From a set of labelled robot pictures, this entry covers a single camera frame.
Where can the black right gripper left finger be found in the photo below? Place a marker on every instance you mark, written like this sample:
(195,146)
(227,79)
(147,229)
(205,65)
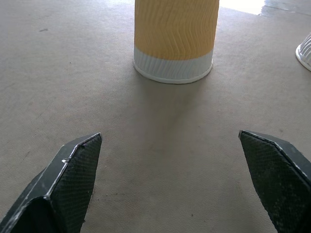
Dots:
(60,189)

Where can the yellow and white paper cup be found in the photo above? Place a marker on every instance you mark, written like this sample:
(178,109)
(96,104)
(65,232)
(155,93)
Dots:
(304,52)
(174,38)

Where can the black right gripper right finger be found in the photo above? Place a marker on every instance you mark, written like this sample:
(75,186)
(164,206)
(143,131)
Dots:
(279,179)

